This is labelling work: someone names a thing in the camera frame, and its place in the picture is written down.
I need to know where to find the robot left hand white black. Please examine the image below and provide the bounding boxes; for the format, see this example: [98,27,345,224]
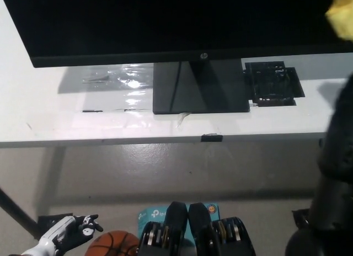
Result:
[23,213,104,256]

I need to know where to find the yellow microfiber cloth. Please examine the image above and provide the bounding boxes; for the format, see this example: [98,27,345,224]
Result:
[324,0,353,41]

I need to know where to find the black diagonal desk brace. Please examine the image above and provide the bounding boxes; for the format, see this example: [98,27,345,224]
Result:
[0,186,41,242]

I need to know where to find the robot left body block black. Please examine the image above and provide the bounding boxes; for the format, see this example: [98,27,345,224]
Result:
[137,201,190,256]

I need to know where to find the black HP monitor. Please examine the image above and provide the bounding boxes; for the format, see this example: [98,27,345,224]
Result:
[2,0,353,115]

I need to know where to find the orange basketball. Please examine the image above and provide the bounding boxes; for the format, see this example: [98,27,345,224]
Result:
[87,230,141,256]

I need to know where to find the teal tp-link box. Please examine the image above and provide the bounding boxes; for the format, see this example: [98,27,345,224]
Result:
[137,202,221,248]

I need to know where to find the clear plastic film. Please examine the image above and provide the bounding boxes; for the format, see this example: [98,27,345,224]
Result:
[81,63,154,113]

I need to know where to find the small clear tape piece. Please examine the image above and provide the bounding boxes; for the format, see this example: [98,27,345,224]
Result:
[175,111,191,129]

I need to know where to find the small black tape piece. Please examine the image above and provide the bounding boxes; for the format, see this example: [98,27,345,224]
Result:
[201,134,223,143]

